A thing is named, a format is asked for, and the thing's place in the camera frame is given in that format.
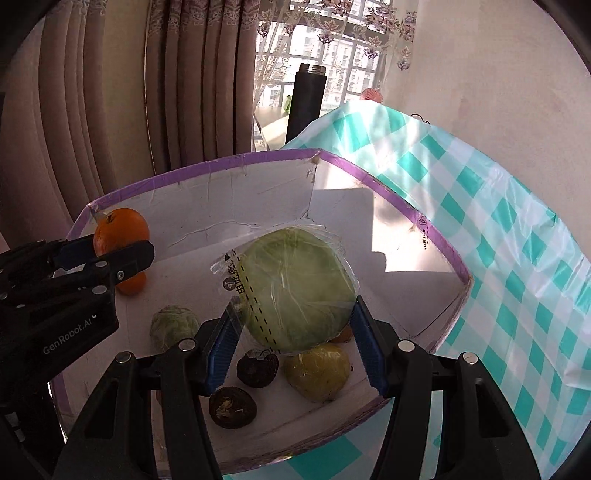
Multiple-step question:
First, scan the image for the green round fruit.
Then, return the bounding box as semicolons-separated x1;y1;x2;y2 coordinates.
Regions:
150;305;199;353

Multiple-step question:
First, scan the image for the dark purple mangosteen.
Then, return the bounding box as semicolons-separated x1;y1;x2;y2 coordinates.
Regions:
236;349;280;388

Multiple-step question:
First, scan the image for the pale small fruit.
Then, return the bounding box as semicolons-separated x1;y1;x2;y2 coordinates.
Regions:
281;343;352;403

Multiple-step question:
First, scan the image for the green fruit half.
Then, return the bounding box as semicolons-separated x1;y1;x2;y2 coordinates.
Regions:
211;222;359;355

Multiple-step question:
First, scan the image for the brown cut fruit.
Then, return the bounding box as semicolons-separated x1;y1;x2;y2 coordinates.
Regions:
330;325;353;344

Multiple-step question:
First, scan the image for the teal checkered tablecloth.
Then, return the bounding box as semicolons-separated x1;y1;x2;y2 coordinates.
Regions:
287;101;590;478

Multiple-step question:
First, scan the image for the brown pleated curtain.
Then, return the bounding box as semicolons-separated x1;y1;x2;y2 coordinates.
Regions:
1;1;260;247

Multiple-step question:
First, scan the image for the white box purple rim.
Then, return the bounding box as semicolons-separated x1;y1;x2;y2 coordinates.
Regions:
52;150;473;479

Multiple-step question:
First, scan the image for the black thermos bottle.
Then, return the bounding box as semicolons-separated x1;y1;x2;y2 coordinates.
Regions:
286;63;327;143

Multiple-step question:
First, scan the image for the pink small fan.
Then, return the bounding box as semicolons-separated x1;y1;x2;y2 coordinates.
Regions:
360;88;384;104

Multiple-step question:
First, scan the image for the floral lace sheer curtain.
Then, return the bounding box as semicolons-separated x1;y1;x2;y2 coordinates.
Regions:
253;0;419;151

